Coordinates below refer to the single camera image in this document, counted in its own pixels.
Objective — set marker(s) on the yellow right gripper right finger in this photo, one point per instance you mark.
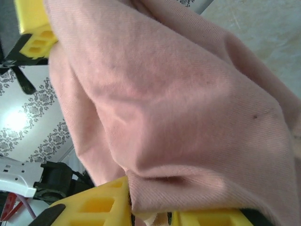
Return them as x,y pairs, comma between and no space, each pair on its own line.
207,219

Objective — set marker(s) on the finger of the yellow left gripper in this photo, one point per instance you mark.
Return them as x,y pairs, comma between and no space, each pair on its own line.
33,21

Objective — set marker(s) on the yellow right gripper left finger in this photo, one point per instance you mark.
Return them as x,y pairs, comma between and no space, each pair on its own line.
101,207

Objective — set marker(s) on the pink t-shirt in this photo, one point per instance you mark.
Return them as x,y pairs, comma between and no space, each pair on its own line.
164,106

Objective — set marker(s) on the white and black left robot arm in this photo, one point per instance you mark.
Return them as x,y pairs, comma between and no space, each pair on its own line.
18,179

